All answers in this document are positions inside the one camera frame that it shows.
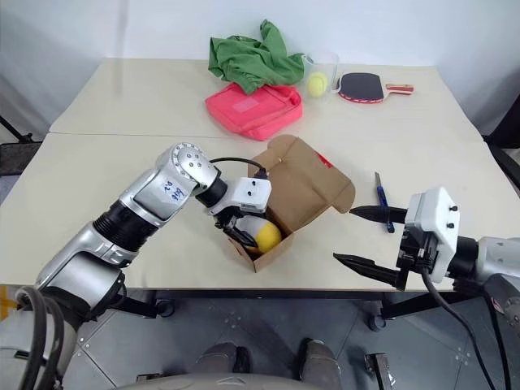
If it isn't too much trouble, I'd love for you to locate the black castor wheel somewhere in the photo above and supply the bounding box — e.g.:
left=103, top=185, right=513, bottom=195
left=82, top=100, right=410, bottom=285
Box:
left=155, top=297, right=176, bottom=319
left=368, top=310, right=388, bottom=332

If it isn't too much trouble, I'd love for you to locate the yellow white round toy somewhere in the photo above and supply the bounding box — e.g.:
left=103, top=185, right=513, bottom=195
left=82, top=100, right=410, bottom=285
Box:
left=236, top=214, right=283, bottom=254

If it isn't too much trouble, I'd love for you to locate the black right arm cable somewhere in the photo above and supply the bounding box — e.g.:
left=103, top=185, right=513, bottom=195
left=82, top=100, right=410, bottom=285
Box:
left=419, top=262, right=514, bottom=390

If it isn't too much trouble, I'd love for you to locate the yellow tennis ball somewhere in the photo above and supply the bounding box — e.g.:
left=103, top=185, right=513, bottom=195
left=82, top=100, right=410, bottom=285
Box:
left=306, top=71, right=330, bottom=98

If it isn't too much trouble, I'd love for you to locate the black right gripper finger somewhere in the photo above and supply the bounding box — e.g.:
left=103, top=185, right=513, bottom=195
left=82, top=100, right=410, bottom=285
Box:
left=332, top=253, right=410, bottom=291
left=349, top=205, right=409, bottom=224

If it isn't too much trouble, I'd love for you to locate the pink fabric pouch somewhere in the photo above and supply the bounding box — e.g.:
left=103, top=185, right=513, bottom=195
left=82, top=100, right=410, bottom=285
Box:
left=204, top=82, right=305, bottom=142

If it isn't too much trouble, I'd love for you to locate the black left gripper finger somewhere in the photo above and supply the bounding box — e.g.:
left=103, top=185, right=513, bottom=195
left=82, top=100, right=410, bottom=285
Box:
left=223, top=227, right=262, bottom=255

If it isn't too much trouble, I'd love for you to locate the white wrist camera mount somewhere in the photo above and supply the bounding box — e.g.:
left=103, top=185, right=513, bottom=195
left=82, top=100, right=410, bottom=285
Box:
left=206, top=175, right=273, bottom=217
left=403, top=186, right=462, bottom=284

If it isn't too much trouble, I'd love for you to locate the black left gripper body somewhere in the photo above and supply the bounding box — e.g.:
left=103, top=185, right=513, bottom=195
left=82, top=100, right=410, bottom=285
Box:
left=214, top=207, right=245, bottom=233

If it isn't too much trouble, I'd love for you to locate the dark brown block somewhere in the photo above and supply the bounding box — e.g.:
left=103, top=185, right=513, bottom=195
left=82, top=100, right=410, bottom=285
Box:
left=364, top=352, right=397, bottom=390

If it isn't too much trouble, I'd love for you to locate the clear plastic measuring cup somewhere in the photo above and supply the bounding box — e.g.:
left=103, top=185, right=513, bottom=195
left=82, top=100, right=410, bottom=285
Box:
left=301, top=50, right=343, bottom=99

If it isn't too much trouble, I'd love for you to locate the black table tennis paddle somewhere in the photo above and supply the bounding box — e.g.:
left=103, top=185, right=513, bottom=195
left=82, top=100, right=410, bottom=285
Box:
left=337, top=71, right=416, bottom=104

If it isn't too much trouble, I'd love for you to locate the yellow plastic object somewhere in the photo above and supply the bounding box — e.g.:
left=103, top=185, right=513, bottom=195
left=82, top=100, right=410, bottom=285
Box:
left=0, top=285, right=20, bottom=323

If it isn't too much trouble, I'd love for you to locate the black table leg bar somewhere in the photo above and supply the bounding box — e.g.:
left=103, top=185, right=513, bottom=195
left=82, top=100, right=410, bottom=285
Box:
left=379, top=289, right=457, bottom=321

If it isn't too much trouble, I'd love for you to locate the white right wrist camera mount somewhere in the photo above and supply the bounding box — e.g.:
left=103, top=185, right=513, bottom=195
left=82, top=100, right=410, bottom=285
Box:
left=403, top=186, right=462, bottom=284

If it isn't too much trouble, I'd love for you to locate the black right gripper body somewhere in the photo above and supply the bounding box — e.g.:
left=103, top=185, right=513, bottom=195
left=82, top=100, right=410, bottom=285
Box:
left=396, top=222, right=440, bottom=271

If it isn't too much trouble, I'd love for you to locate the crumpled green cloth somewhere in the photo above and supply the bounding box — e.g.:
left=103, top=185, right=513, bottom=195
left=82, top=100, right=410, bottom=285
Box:
left=207, top=18, right=306, bottom=96

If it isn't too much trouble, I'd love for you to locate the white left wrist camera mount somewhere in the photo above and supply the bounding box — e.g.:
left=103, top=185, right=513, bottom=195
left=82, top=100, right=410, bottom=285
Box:
left=206, top=175, right=273, bottom=217

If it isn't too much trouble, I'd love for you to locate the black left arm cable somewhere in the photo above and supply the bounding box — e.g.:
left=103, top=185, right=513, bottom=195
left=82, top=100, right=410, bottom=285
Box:
left=15, top=157, right=271, bottom=390

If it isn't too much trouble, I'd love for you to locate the black stand base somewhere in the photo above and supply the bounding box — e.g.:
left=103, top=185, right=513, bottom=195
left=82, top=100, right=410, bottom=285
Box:
left=0, top=115, right=42, bottom=176

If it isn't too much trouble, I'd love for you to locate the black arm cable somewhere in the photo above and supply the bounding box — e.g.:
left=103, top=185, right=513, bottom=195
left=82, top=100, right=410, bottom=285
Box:
left=419, top=262, right=514, bottom=390
left=15, top=157, right=271, bottom=390

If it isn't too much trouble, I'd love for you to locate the cardboard box with red tape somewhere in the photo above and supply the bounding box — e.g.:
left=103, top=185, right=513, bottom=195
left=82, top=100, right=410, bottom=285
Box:
left=227, top=133, right=357, bottom=275

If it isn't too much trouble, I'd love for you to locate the dark rounded grey shape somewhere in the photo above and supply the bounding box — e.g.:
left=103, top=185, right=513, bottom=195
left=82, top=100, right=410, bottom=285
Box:
left=297, top=337, right=345, bottom=384
left=196, top=341, right=251, bottom=379

